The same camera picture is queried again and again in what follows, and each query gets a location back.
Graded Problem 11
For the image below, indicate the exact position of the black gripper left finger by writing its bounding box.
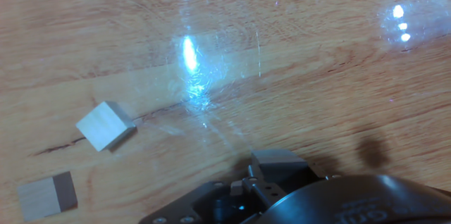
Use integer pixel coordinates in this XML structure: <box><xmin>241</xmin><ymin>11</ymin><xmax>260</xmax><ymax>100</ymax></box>
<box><xmin>138</xmin><ymin>165</ymin><xmax>288</xmax><ymax>224</ymax></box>

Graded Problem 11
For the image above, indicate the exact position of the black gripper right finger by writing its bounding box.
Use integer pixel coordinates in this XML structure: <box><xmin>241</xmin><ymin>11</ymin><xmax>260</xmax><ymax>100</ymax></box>
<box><xmin>308</xmin><ymin>162</ymin><xmax>342</xmax><ymax>182</ymax></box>

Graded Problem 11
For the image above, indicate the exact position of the small wooden cube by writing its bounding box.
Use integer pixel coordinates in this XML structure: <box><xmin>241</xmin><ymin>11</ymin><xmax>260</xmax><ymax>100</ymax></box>
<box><xmin>250</xmin><ymin>149</ymin><xmax>311</xmax><ymax>197</ymax></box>
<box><xmin>16</xmin><ymin>170</ymin><xmax>79</xmax><ymax>223</ymax></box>
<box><xmin>75</xmin><ymin>101</ymin><xmax>137</xmax><ymax>153</ymax></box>

